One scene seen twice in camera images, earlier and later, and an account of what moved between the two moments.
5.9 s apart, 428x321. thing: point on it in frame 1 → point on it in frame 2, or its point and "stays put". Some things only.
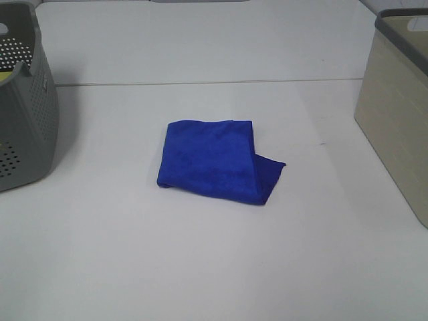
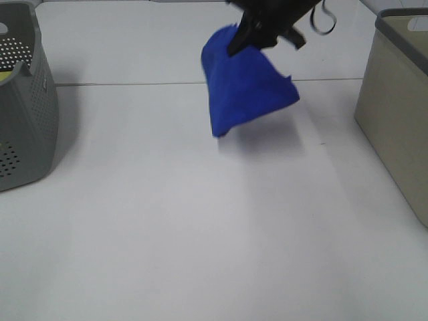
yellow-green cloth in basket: [5, 75] stays put
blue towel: [217, 157] → [243, 85]
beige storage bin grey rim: [392, 107] stays put
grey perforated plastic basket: [29, 128] stays put
